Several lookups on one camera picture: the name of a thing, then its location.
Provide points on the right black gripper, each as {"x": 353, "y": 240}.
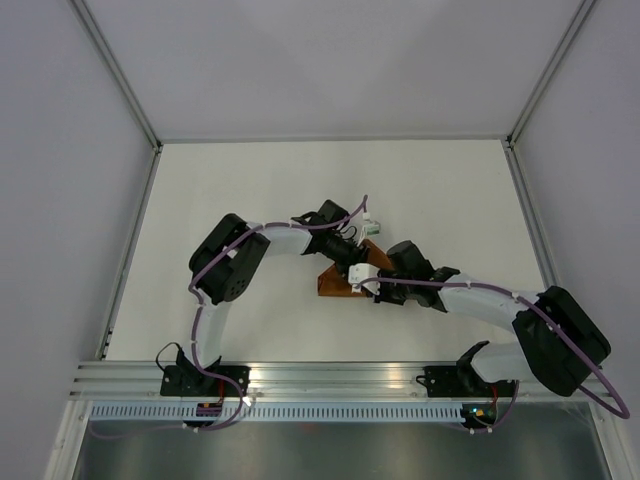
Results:
{"x": 383, "y": 298}

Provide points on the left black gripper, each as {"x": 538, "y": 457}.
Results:
{"x": 356, "y": 254}

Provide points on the orange-brown cloth napkin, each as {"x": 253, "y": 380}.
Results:
{"x": 331, "y": 283}

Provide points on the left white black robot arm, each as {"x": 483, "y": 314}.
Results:
{"x": 222, "y": 269}

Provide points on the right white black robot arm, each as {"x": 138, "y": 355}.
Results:
{"x": 556, "y": 343}

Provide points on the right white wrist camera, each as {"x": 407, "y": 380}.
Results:
{"x": 363, "y": 277}

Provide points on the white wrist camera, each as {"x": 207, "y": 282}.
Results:
{"x": 369, "y": 227}
{"x": 363, "y": 277}

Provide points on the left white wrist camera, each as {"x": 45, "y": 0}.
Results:
{"x": 369, "y": 227}

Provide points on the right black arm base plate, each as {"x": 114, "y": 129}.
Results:
{"x": 450, "y": 381}

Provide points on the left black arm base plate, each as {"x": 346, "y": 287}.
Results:
{"x": 230, "y": 380}

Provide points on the white slotted cable duct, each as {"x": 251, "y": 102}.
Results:
{"x": 438, "y": 412}

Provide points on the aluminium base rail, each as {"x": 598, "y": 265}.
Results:
{"x": 269, "y": 381}

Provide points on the right aluminium frame post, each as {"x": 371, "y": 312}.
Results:
{"x": 560, "y": 53}

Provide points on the aluminium frame post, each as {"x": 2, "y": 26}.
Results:
{"x": 560, "y": 53}
{"x": 100, "y": 43}

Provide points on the left aluminium frame post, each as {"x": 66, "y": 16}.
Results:
{"x": 100, "y": 43}

